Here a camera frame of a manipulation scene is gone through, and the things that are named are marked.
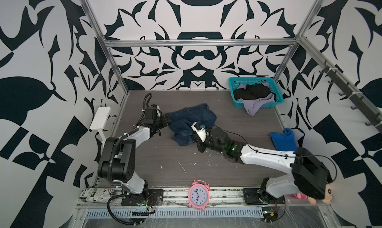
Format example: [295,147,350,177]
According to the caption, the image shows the rolled newspaper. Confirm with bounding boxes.
[79,188,116,203]

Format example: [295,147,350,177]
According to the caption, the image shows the white box on stand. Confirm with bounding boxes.
[90,107,111,144]

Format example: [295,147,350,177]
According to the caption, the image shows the pink alarm clock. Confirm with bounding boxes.
[188,180,210,211]

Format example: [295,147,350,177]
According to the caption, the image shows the black corrugated cable hose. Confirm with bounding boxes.
[105,93,153,226]

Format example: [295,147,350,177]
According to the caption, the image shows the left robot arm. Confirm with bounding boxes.
[97,104,171,200]

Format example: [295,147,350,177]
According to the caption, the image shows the black coat hook rail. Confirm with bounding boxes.
[320,60,382,133]

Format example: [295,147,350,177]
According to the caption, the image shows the teal plastic basket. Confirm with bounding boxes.
[228,77,284,109]

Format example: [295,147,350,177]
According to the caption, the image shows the pink plush pig toy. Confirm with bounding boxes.
[293,183,333,205]

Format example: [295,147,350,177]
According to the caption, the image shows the small green circuit board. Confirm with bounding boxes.
[262,207,278,224]

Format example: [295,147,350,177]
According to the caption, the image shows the bright blue cloth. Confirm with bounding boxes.
[270,128,297,152]

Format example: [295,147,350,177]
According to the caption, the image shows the dark blue denim skirt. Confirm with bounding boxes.
[166,104,217,146]

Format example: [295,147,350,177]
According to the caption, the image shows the white slotted cable duct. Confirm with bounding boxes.
[85,206,265,220]

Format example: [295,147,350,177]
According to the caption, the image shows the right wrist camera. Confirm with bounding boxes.
[191,121,207,142]

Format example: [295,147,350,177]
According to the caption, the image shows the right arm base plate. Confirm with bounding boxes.
[242,188,285,206]

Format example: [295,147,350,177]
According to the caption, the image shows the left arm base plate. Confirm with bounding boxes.
[121,189,164,206]

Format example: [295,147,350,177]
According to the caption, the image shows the black garment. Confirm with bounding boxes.
[233,83,277,102]

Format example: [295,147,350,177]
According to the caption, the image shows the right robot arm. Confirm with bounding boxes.
[192,122,333,205]

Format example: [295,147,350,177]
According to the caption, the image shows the lavender garment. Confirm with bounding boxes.
[238,96,272,116]

